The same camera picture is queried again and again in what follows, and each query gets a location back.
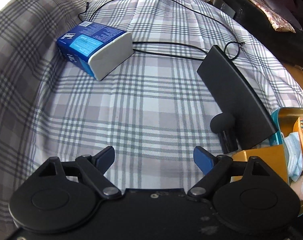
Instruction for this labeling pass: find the blue face mask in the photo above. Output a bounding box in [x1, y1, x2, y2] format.
[283, 132, 303, 181]

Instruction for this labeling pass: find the beige tape roll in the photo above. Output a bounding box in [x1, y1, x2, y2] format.
[290, 175, 303, 200]

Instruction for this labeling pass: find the black makeup sponge brush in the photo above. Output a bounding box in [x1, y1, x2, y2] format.
[210, 113, 238, 154]

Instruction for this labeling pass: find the gold cardboard box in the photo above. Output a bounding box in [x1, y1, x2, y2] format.
[231, 145, 289, 184]

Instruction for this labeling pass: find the black power bank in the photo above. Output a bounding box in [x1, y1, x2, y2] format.
[197, 45, 277, 150]

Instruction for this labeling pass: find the gold metal tin tray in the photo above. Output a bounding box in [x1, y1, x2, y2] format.
[269, 107, 303, 215]

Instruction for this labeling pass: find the plaid checkered bed cloth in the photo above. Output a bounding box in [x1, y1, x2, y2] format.
[0, 0, 303, 239]

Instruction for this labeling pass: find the blue tissue pack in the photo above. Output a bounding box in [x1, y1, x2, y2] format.
[56, 21, 134, 81]

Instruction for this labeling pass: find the black leather sofa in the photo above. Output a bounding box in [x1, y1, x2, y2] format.
[223, 0, 303, 68]

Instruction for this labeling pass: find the floral cushion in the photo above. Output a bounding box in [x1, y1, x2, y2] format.
[249, 0, 296, 33]

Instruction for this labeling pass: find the black cable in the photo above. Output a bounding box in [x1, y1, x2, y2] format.
[77, 0, 246, 61]

